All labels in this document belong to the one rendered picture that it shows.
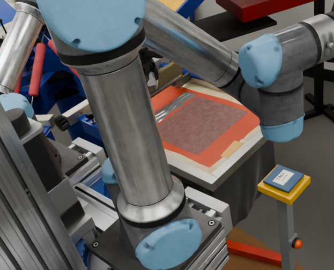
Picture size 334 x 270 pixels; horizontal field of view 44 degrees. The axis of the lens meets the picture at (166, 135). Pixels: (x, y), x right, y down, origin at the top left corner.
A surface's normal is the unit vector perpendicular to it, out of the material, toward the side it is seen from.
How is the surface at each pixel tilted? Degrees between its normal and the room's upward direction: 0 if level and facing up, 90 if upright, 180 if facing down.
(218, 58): 76
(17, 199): 90
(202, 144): 0
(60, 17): 82
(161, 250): 97
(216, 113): 0
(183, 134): 0
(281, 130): 93
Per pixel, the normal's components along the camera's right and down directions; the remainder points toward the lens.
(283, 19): -0.69, 0.53
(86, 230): 0.73, 0.26
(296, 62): 0.37, 0.48
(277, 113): -0.33, 0.60
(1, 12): 0.19, -0.52
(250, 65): -0.91, 0.37
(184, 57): 0.12, 0.77
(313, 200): -0.21, -0.80
